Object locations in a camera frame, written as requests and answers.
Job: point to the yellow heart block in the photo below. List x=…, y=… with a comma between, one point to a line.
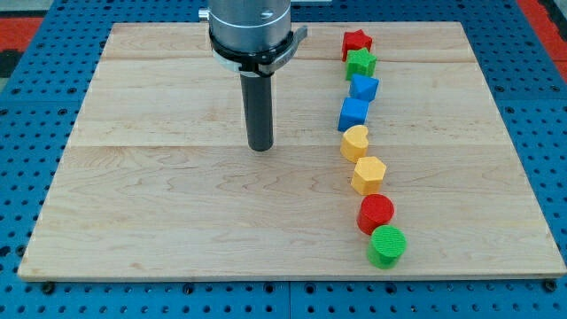
x=355, y=143

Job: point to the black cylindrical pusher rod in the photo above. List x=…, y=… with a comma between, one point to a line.
x=257, y=99

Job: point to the blue cube block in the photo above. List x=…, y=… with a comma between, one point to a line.
x=353, y=112

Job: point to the yellow hexagon block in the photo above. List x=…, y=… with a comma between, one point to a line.
x=368, y=175

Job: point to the red cylinder block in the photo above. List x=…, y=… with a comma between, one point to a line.
x=375, y=210

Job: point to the blue pentagon block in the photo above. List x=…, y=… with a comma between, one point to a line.
x=363, y=87

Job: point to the green star block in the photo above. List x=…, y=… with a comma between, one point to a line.
x=361, y=62

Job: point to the light wooden board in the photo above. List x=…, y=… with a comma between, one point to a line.
x=157, y=182

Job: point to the green cylinder block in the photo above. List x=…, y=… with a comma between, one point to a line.
x=386, y=245

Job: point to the red star block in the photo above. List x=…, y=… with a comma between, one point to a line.
x=355, y=40

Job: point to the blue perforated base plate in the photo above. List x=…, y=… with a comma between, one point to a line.
x=43, y=95

